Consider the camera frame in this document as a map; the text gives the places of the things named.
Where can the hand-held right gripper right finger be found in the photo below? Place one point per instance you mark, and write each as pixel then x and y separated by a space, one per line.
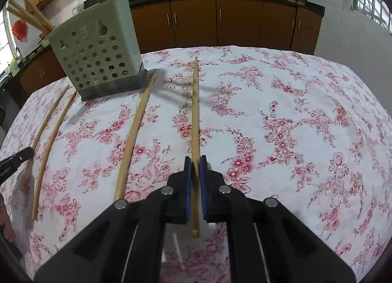
pixel 203 191

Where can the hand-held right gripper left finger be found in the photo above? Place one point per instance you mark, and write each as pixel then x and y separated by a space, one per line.
pixel 187 191

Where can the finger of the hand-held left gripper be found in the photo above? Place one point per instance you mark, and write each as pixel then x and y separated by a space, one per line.
pixel 24 155

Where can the green perforated utensil holder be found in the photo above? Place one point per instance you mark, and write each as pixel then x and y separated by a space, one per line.
pixel 98 53

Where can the person's left hand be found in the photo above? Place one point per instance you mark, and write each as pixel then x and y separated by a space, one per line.
pixel 6 218

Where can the yellow detergent bottle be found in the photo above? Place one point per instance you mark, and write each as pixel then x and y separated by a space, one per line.
pixel 13 68

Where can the metal faucet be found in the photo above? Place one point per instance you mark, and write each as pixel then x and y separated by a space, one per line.
pixel 20 54

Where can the red floral tablecloth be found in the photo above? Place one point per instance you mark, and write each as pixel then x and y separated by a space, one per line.
pixel 275 117

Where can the sliding glass window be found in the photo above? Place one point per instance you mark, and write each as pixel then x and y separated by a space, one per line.
pixel 7 38

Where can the red plastic bag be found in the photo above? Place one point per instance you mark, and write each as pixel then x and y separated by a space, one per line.
pixel 20 30

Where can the clear plastic bag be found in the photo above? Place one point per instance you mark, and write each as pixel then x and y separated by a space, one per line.
pixel 77 10

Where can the wooden base cabinets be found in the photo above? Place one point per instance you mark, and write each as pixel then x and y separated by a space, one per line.
pixel 239 22

